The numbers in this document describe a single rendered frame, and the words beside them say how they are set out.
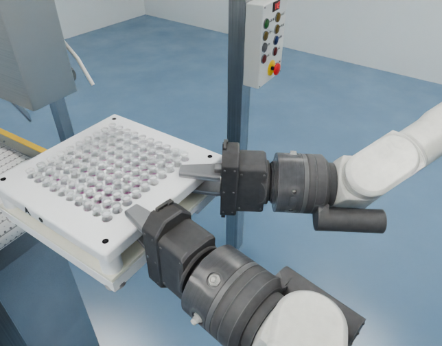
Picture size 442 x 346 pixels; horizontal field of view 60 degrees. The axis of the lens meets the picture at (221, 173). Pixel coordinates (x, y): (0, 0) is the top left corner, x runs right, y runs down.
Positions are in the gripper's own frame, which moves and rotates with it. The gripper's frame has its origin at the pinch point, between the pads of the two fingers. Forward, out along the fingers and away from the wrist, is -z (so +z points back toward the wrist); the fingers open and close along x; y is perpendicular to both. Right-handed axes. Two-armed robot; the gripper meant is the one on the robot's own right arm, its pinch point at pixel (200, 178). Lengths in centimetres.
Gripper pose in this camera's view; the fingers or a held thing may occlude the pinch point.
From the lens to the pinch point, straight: 56.2
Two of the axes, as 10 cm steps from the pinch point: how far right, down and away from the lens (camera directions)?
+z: 10.0, 0.4, -0.2
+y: 0.4, -6.2, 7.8
